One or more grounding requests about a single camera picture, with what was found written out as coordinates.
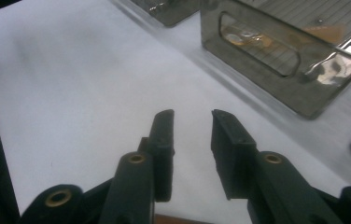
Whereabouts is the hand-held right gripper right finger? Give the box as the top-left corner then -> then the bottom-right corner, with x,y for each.
211,109 -> 344,224

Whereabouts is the smoky clear plastic bin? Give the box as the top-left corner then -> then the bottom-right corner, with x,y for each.
130,0 -> 204,28
200,0 -> 351,120

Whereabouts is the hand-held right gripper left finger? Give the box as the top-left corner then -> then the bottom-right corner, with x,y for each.
98,109 -> 176,224

